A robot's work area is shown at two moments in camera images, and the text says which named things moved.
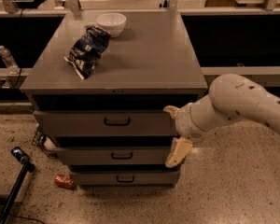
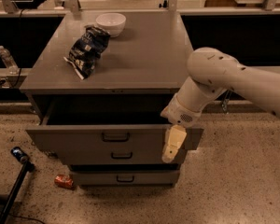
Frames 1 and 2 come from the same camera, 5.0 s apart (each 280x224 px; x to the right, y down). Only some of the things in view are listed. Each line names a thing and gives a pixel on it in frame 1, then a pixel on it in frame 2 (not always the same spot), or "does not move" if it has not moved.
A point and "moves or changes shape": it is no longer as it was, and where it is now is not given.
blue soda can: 20,154 does not move
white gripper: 184,121 → 179,113
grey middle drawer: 117,155 does not move
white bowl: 113,22 does not move
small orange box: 63,181 does not move
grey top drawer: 105,123 moves or changes shape
